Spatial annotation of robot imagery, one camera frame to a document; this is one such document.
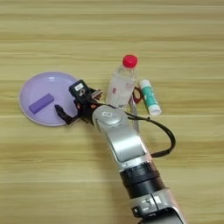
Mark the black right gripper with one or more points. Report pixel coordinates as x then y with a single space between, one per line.
86 109

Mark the purple rectangular block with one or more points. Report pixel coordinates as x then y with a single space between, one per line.
41 103

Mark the round purple plate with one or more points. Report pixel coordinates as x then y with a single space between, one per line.
43 84

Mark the green white glue stick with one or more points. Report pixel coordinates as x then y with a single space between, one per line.
149 97

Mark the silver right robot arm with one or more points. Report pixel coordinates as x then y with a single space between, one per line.
128 145

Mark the small black box white label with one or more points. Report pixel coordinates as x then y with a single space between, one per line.
79 88

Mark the clear bottle red cap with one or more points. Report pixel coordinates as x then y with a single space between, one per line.
121 86

